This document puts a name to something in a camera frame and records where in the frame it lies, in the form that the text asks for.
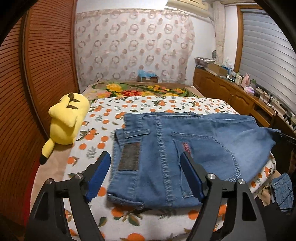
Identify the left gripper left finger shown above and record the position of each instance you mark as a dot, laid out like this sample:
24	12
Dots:
47	219

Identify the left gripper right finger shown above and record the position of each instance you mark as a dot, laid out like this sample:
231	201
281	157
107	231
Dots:
229	210

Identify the blue denim jeans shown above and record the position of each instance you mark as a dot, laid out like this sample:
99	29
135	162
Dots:
152	153

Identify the long wooden sideboard cabinet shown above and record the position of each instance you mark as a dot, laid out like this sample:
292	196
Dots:
244	103

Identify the pink tissue pack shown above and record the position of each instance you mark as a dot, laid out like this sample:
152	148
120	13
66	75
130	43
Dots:
249	89

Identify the orange print white blanket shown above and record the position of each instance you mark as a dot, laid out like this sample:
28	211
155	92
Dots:
96	135

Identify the pink bottle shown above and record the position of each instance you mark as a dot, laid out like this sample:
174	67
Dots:
246	81

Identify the grey window roller blind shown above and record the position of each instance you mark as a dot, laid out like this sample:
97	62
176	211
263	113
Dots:
267	56

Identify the open cardboard box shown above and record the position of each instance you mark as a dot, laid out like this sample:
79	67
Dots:
217	69

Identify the yellow Pikachu plush toy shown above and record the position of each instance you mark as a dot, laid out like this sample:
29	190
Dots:
67	117

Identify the stack of newspapers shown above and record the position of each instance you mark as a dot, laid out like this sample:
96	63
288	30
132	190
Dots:
204	62

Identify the floral brown bed blanket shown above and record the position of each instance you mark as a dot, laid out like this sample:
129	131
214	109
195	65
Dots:
119	89

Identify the beige tied window curtain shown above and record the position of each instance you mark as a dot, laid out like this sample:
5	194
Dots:
220	25

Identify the circle pattern sheer curtain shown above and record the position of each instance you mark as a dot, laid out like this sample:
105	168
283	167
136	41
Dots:
117	44

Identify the wall air conditioner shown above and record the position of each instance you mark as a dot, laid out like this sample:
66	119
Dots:
196	7

